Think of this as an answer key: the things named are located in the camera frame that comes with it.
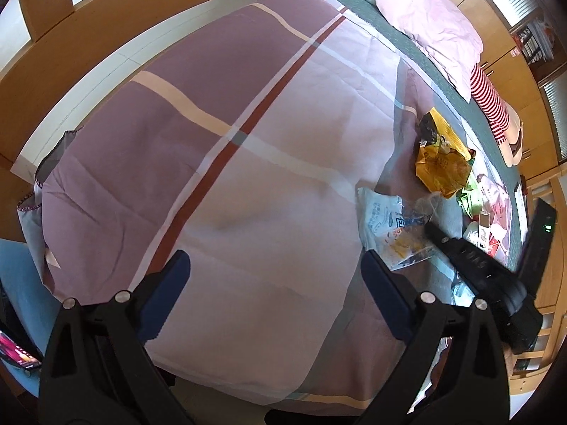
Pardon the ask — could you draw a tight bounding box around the light green wrapper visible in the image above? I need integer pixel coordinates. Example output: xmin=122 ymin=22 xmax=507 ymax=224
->
xmin=458 ymin=183 xmax=483 ymax=215

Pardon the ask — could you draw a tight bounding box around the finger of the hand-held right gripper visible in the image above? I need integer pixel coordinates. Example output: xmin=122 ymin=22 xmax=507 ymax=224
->
xmin=424 ymin=221 xmax=517 ymax=295

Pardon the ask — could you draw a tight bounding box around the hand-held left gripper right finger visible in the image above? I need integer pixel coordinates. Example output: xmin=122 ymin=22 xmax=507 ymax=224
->
xmin=354 ymin=249 xmax=512 ymax=425

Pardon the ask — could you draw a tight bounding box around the plaid bed sheet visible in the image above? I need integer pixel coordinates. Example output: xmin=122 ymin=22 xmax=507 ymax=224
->
xmin=18 ymin=0 xmax=532 ymax=412

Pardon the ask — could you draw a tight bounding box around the wooden bunk bed frame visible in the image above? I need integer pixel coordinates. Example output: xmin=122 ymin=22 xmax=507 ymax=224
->
xmin=0 ymin=0 xmax=567 ymax=408

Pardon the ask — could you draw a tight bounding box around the black and yellow wrapper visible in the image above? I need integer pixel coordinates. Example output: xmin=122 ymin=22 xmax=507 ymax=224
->
xmin=419 ymin=108 xmax=470 ymax=160

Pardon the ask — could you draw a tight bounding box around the wooden wall cabinet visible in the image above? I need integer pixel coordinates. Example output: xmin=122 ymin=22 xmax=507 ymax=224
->
xmin=456 ymin=0 xmax=559 ymax=164

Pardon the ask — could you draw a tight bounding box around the pink pillow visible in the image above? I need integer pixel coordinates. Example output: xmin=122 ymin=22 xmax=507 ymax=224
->
xmin=373 ymin=0 xmax=483 ymax=102

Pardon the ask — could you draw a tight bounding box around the green patterned bed mat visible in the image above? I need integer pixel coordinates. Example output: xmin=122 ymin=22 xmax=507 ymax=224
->
xmin=319 ymin=0 xmax=528 ymax=213

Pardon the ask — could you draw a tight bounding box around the shelf with stacked items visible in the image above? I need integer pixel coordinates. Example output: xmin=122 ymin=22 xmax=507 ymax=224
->
xmin=509 ymin=18 xmax=556 ymax=65

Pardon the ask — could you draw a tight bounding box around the pink and white packet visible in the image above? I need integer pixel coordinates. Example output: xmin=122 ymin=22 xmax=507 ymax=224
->
xmin=481 ymin=175 xmax=512 ymax=231

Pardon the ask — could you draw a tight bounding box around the clear blue-printed packet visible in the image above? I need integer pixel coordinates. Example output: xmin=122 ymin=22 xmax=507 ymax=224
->
xmin=357 ymin=187 xmax=437 ymax=271

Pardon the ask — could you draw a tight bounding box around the smartphone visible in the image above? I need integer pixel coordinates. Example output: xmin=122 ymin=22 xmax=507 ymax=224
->
xmin=0 ymin=330 xmax=43 ymax=372

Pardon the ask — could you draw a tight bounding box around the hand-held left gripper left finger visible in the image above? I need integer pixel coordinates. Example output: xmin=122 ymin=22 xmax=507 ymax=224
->
xmin=38 ymin=249 xmax=196 ymax=425

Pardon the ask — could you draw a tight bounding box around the red striped plush doll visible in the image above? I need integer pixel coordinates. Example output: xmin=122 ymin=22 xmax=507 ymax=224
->
xmin=470 ymin=64 xmax=526 ymax=169

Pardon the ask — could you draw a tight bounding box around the yellow snack bag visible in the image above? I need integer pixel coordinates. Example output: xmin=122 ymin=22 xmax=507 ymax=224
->
xmin=415 ymin=144 xmax=474 ymax=199

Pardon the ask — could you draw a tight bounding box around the light blue cloth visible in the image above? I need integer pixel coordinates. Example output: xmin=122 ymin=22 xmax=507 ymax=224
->
xmin=0 ymin=238 xmax=63 ymax=399

